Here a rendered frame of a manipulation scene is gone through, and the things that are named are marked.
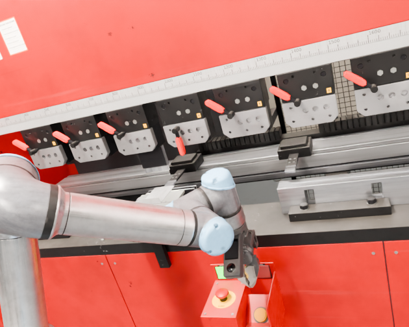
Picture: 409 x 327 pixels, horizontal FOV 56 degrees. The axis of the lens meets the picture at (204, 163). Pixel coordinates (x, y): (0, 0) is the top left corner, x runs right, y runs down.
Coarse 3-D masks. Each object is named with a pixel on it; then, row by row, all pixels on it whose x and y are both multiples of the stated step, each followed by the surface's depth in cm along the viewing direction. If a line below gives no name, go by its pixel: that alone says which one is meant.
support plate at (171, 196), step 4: (172, 192) 141; (176, 192) 140; (180, 192) 139; (184, 192) 140; (144, 196) 144; (168, 196) 138; (172, 196) 137; (176, 196) 136; (180, 196) 136; (136, 200) 142; (164, 200) 136; (168, 200) 135; (156, 204) 134; (160, 204) 133; (164, 204) 132
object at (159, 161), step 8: (144, 152) 139; (152, 152) 138; (160, 152) 137; (144, 160) 140; (152, 160) 139; (160, 160) 138; (144, 168) 142; (152, 168) 142; (160, 168) 141; (168, 168) 140
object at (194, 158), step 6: (180, 156) 165; (186, 156) 163; (192, 156) 161; (198, 156) 163; (174, 162) 161; (180, 162) 160; (186, 162) 159; (192, 162) 158; (198, 162) 161; (174, 168) 161; (180, 168) 160; (186, 168) 159; (192, 168) 158; (174, 174) 156; (180, 174) 154; (174, 180) 150
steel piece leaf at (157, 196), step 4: (152, 192) 145; (156, 192) 144; (160, 192) 143; (164, 192) 142; (168, 192) 141; (148, 196) 143; (152, 196) 142; (156, 196) 141; (160, 196) 140; (164, 196) 139; (140, 200) 137; (144, 200) 136; (148, 200) 136; (152, 200) 135; (156, 200) 135; (160, 200) 136
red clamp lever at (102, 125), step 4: (100, 124) 131; (104, 124) 132; (104, 128) 131; (108, 128) 131; (112, 128) 132; (108, 132) 131; (112, 132) 131; (116, 132) 131; (124, 132) 133; (116, 136) 131; (120, 136) 130
